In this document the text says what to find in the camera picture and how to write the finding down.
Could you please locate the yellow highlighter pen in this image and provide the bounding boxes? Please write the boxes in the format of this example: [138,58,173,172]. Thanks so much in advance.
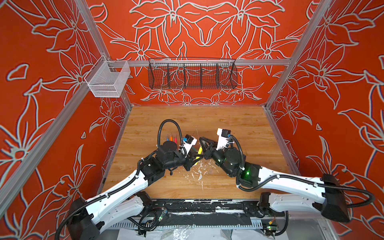
[196,147,203,160]

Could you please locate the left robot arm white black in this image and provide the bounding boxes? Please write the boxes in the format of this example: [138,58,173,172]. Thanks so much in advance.
[55,138,197,240]

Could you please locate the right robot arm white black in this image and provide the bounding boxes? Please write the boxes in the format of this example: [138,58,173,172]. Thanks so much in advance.
[199,135,375,223]

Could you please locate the white mesh basket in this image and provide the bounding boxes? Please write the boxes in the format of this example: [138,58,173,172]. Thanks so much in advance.
[85,58,131,98]

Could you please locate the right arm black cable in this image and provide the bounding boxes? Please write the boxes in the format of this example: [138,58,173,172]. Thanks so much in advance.
[229,134,376,208]

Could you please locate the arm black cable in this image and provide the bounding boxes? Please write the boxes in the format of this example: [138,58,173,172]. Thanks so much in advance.
[157,119,183,148]
[229,134,376,208]

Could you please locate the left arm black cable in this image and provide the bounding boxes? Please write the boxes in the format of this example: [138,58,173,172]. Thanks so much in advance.
[157,119,183,148]

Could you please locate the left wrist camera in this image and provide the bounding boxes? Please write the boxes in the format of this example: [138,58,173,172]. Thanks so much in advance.
[180,135,197,157]

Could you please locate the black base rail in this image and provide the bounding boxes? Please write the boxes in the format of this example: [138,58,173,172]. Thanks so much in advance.
[124,198,286,219]

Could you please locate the black wire basket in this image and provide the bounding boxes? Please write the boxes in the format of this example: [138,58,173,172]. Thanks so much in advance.
[148,57,239,90]

